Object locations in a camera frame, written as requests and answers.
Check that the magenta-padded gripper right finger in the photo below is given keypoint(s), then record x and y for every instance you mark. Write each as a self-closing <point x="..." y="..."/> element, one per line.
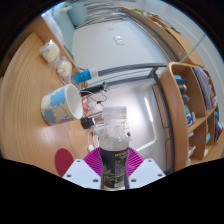
<point x="146" y="173"/>

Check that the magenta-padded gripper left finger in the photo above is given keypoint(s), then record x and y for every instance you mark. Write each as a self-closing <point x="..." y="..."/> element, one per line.
<point x="81" y="173"/>

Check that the clear bottle with dark label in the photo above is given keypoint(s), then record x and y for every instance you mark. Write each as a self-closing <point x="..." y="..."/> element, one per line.
<point x="114" y="146"/>

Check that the flat round red coaster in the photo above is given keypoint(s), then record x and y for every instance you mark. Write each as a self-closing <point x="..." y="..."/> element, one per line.
<point x="63" y="161"/>

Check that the small white oval case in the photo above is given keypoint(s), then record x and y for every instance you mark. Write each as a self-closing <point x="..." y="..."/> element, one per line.
<point x="90" y="147"/>

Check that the small black jar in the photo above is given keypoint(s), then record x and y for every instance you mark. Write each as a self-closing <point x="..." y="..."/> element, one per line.
<point x="87" y="123"/>

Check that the white desk lamp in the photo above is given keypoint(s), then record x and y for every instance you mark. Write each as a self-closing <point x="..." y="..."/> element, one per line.
<point x="148" y="110"/>

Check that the wooden shelf unit with items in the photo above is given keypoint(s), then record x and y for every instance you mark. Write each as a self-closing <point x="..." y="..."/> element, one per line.
<point x="175" y="110"/>

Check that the white mug with blue map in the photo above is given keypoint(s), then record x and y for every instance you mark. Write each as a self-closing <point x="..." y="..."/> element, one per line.
<point x="56" y="106"/>

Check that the black electric shaver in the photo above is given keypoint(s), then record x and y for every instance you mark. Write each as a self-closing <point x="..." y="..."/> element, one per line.
<point x="96" y="88"/>

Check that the blue tube with white cap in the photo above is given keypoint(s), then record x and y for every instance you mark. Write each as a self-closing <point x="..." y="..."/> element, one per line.
<point x="81" y="77"/>

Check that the wrapped pale bread bun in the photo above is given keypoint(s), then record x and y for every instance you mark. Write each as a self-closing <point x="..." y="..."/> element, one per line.
<point x="50" y="51"/>
<point x="64" y="67"/>

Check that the bed with teal sheet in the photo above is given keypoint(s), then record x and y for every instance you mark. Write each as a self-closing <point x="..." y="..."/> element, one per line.
<point x="63" y="26"/>

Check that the teal pillow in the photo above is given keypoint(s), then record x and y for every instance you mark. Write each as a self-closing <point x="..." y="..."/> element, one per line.
<point x="78" y="14"/>

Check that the small white plush toy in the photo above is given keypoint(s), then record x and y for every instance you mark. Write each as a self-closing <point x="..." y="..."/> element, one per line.
<point x="65" y="9"/>

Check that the grey metal frame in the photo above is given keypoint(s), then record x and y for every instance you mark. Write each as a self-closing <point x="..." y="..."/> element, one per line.
<point x="133" y="67"/>

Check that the white wall switch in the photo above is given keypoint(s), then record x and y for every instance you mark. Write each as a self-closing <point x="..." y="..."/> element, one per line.
<point x="118" y="40"/>

